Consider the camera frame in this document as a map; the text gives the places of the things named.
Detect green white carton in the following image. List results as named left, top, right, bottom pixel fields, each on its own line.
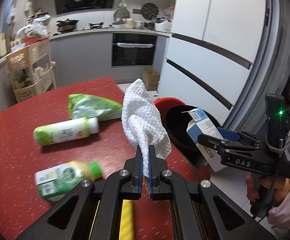
left=34, top=160, right=103, bottom=202

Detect brown cardboard box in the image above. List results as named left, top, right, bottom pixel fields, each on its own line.
left=142, top=68, right=159, bottom=91

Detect green white bottle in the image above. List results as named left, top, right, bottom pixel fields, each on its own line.
left=33, top=117, right=99, bottom=146

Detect red chair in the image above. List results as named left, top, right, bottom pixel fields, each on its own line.
left=154, top=97, right=210, bottom=181

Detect black built-in oven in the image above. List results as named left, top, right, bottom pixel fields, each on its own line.
left=112, top=33, right=157, bottom=67

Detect green white plastic bag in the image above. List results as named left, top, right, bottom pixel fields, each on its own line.
left=68, top=94, right=122, bottom=121

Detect beige plastic storage rack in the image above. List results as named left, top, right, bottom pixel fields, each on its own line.
left=6, top=39, right=57, bottom=102

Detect grey kitchen cabinets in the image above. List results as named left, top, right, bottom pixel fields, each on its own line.
left=0, top=29, right=169, bottom=106

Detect plastic bag on rack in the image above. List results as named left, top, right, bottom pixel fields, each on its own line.
left=16, top=15, right=50, bottom=46

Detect white textured cloth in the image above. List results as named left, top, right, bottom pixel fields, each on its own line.
left=121, top=79, right=171, bottom=178

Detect white cardboard box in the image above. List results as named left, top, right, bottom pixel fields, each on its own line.
left=187, top=108, right=226, bottom=172

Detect right human hand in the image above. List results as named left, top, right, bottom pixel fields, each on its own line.
left=246, top=173, right=290, bottom=206

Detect black frying pan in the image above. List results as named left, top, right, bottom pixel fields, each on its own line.
left=56, top=18, right=79, bottom=33

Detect white refrigerator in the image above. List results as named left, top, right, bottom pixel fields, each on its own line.
left=158, top=0, right=290, bottom=133

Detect black trash bin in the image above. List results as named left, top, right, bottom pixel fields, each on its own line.
left=165, top=105, right=215, bottom=167

